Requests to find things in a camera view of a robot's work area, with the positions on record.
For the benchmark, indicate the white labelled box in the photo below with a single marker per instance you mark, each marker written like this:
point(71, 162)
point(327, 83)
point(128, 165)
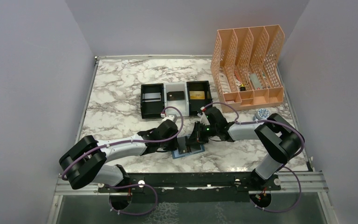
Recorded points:
point(225, 87)

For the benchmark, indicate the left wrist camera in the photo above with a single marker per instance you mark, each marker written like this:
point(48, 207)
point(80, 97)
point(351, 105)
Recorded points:
point(172, 117)

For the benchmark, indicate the black credit card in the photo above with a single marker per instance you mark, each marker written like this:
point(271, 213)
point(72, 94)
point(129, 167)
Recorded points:
point(196, 148)
point(182, 148)

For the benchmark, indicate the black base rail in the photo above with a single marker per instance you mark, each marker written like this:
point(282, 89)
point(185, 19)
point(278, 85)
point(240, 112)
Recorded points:
point(190, 187)

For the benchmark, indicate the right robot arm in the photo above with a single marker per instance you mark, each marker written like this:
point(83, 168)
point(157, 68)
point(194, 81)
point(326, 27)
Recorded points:
point(281, 140)

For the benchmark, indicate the white magnetic stripe card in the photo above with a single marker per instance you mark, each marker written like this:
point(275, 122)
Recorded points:
point(151, 97)

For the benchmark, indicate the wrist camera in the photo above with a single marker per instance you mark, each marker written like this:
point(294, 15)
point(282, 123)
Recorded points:
point(172, 117)
point(203, 117)

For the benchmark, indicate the black white card tray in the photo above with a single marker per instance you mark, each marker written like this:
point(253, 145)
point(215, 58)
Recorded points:
point(187, 97)

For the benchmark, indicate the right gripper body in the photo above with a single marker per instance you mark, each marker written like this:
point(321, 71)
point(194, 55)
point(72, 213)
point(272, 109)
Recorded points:
point(203, 132)

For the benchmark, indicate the yellow tipped marker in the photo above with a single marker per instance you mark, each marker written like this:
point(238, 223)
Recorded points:
point(242, 87)

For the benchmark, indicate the orange file organizer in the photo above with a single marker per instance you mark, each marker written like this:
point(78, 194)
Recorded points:
point(239, 52)

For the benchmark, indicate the blue card holder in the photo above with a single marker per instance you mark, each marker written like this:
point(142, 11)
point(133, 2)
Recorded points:
point(175, 154)

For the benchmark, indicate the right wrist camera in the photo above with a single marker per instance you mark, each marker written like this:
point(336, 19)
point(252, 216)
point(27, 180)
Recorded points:
point(203, 117)

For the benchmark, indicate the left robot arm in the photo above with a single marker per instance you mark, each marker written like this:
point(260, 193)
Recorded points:
point(86, 162)

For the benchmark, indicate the gold credit card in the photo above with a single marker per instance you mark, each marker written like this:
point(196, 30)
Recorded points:
point(197, 95)

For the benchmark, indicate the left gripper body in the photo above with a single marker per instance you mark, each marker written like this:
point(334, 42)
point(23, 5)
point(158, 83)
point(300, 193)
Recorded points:
point(169, 144)

